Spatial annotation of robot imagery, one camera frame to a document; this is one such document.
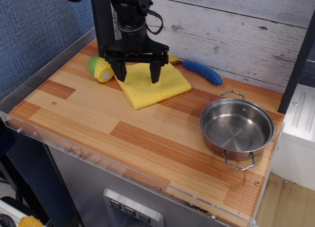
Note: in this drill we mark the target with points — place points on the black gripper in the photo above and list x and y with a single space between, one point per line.
135 47

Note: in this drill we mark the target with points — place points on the yellow towel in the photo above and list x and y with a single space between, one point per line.
141 92

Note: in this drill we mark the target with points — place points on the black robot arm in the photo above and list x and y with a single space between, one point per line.
131 15

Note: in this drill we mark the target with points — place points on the toy corn cob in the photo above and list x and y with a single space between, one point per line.
100 69

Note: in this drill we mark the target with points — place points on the stainless steel pot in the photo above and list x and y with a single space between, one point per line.
237 130

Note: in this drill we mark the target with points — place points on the silver dispenser button panel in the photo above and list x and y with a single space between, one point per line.
127 212

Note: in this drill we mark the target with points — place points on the clear acrylic table guard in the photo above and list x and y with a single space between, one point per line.
189 188

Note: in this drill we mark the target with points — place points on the yellow toy on floor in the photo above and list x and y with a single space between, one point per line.
30 221

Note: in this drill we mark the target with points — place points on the black vertical post left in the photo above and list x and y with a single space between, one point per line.
103 23

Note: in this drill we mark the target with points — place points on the black vertical post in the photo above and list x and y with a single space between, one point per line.
298 67
103 23

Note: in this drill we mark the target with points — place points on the blue handled metal fork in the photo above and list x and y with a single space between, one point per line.
206 72

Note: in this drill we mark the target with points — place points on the black vertical post right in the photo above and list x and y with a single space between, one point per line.
298 67

